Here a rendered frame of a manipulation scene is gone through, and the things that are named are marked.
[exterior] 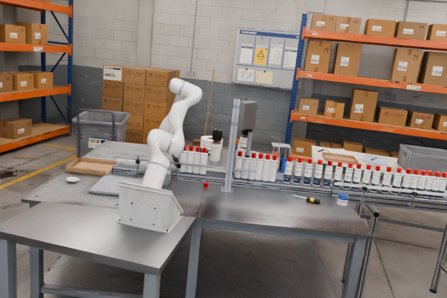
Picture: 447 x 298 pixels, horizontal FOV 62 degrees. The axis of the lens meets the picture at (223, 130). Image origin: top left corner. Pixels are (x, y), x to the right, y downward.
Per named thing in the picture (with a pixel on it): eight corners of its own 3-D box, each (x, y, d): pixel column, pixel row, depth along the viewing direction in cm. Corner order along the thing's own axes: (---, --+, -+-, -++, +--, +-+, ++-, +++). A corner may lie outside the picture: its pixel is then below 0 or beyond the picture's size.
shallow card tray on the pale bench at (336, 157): (353, 158, 406) (354, 155, 405) (358, 165, 382) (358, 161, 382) (321, 154, 409) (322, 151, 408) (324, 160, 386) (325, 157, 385)
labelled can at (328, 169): (328, 185, 285) (332, 159, 280) (330, 188, 279) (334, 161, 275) (321, 185, 285) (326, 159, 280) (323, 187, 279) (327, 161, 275)
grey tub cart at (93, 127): (85, 161, 551) (87, 98, 531) (129, 164, 559) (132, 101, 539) (67, 183, 465) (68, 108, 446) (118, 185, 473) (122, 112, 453)
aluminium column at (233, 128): (230, 188, 272) (240, 98, 258) (230, 191, 267) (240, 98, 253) (224, 187, 272) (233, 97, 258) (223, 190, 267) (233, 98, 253)
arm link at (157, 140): (169, 168, 217) (181, 134, 229) (138, 157, 214) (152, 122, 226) (165, 174, 228) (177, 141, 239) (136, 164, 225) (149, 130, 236)
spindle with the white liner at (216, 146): (219, 163, 314) (223, 128, 308) (219, 165, 306) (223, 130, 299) (209, 161, 314) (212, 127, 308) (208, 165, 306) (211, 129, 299)
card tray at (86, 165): (116, 165, 297) (117, 160, 296) (106, 175, 271) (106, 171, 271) (79, 161, 297) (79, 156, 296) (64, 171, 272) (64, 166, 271)
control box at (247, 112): (255, 128, 270) (258, 102, 266) (242, 130, 256) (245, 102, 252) (243, 125, 275) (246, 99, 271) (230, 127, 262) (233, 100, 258)
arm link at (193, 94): (154, 151, 232) (179, 159, 235) (157, 145, 222) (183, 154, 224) (179, 84, 252) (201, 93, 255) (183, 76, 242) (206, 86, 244)
